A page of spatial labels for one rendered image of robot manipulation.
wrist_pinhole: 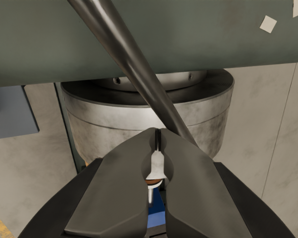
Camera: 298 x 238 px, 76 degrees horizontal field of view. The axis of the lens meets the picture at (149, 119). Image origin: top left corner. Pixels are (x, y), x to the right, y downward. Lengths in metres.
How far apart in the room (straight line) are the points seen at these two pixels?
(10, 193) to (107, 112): 1.98
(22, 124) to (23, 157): 1.08
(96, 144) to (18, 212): 2.10
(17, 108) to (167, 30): 0.68
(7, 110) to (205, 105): 0.69
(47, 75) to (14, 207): 2.14
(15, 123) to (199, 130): 0.68
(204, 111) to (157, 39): 0.12
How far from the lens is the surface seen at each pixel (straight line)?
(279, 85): 2.28
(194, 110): 0.26
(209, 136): 0.31
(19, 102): 0.79
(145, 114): 0.24
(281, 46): 0.28
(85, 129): 0.30
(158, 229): 0.94
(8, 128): 0.85
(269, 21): 0.25
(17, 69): 0.21
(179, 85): 0.29
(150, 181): 0.48
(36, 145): 1.80
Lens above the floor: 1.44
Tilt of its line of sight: 59 degrees down
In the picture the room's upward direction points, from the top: 152 degrees clockwise
